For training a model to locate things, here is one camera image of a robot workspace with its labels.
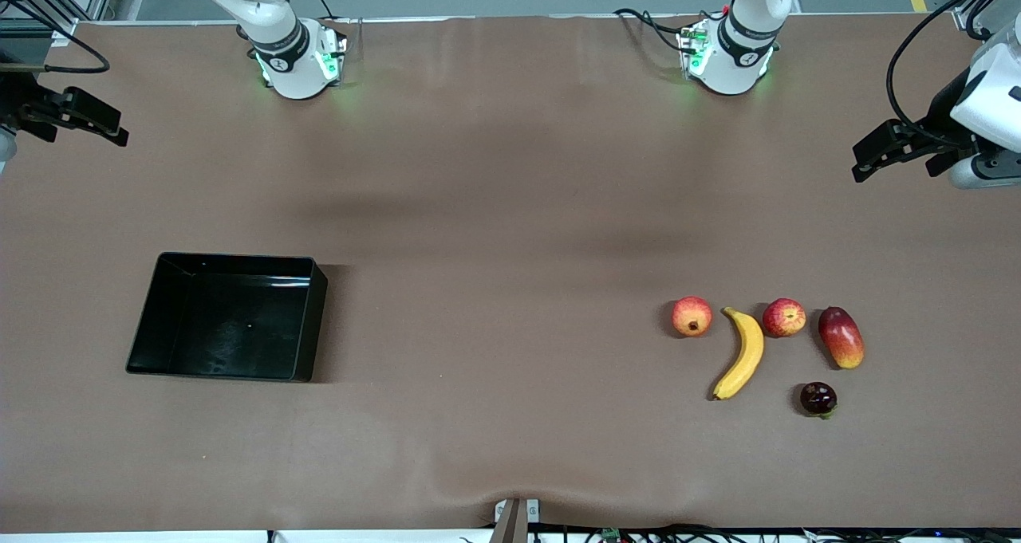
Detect red apple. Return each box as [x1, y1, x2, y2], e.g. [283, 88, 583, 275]
[762, 297, 807, 338]

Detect black plastic box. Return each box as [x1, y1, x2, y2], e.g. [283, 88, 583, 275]
[125, 252, 329, 383]

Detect yellow banana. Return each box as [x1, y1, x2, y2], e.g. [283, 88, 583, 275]
[712, 306, 765, 401]

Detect red yellow mango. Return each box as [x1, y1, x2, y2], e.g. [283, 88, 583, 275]
[818, 306, 865, 370]

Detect red yellow pomegranate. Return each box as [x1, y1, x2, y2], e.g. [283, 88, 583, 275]
[671, 296, 714, 338]

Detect dark purple mangosteen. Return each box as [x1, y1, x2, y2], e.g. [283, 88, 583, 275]
[800, 381, 838, 420]

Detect brown table mat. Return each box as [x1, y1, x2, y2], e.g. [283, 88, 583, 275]
[0, 13, 1021, 532]

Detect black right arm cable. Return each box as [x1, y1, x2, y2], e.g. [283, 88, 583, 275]
[0, 0, 111, 75]

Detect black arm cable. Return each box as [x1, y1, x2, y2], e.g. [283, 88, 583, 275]
[0, 0, 111, 75]
[887, 0, 1021, 147]

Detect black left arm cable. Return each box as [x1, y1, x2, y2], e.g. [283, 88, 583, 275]
[887, 0, 1021, 147]

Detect black left base cable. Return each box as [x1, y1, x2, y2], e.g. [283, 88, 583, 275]
[613, 7, 696, 57]

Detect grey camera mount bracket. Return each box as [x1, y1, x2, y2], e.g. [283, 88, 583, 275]
[493, 498, 541, 543]

